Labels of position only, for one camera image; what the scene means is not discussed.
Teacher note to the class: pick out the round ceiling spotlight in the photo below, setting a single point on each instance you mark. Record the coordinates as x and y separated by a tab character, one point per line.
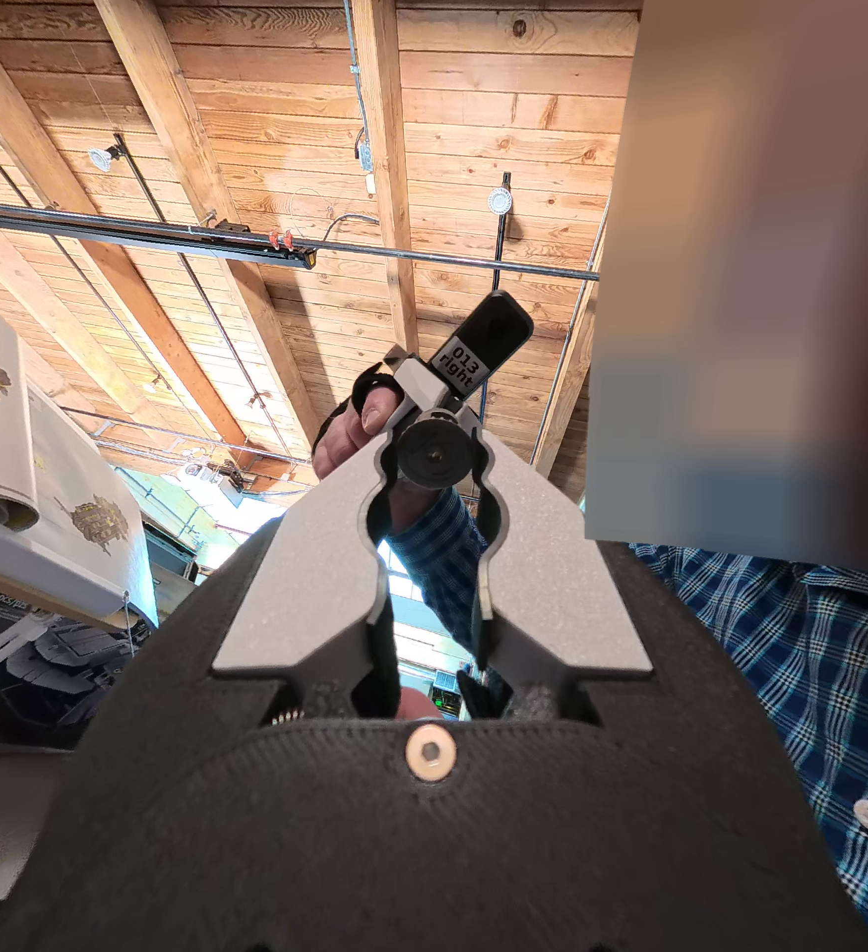
103	158
501	199

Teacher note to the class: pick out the lego instruction booklet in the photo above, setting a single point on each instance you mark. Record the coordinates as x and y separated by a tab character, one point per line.
69	483

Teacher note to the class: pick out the grey lego gear assembly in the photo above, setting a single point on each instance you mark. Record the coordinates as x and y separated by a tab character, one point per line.
434	454

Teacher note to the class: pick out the person's plaid shirt torso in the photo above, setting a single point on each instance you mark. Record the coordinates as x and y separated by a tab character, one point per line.
813	669

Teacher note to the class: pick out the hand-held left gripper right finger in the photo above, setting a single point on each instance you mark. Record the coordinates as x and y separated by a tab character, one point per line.
560	587

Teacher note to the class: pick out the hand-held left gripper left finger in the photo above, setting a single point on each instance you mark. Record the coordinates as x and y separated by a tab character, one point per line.
300	580

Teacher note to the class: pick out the person's right hand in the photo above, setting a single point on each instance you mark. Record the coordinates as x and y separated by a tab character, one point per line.
345	446

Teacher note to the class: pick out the metal ceiling pipe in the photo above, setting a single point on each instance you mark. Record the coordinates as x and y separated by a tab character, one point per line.
441	259

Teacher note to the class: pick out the black lighting track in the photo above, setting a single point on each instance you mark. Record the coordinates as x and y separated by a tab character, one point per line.
181	239

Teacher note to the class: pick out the person's right forearm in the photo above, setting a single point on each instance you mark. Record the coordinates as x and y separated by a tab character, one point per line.
441	550

